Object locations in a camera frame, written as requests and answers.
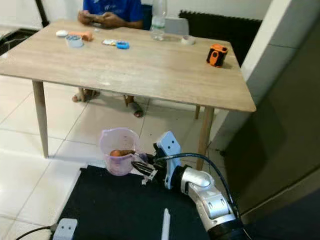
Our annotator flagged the light wooden dining table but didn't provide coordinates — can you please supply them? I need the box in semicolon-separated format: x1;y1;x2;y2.
0;19;257;171

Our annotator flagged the small orange object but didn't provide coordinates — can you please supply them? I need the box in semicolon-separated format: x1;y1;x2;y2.
70;31;95;42

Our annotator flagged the small clear glass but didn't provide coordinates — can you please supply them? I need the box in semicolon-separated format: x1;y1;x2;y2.
181;35;196;46

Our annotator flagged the grey chair back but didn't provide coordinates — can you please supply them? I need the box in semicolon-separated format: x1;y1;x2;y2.
164;17;191;37

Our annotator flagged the black stand pole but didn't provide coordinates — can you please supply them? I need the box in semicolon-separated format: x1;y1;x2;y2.
34;0;50;28

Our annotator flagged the small black floor mat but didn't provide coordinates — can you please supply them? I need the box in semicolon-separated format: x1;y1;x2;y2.
0;28;38;56

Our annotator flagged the small white blue tub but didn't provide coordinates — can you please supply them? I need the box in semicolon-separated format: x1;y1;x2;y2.
66;34;85;49

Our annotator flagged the clear plastic water bottle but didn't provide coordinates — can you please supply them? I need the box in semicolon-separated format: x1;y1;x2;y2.
150;0;168;42

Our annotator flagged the orange brown carrot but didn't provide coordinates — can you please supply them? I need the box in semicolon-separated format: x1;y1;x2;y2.
110;149;136;157

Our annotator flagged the large black carpet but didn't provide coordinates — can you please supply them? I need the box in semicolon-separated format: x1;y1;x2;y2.
45;165;221;240

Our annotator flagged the purple clear measuring jug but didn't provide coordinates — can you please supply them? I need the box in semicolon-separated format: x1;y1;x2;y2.
99;127;142;177

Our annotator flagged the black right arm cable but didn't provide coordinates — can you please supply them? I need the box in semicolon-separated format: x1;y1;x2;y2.
165;152;238;218

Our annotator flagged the thin white plastic strip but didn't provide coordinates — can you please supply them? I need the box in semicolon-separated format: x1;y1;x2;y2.
161;208;171;240

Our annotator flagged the person in blue shirt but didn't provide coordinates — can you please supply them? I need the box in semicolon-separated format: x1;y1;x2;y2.
72;0;146;118

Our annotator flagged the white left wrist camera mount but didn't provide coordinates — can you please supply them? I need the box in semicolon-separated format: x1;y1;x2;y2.
52;217;78;240

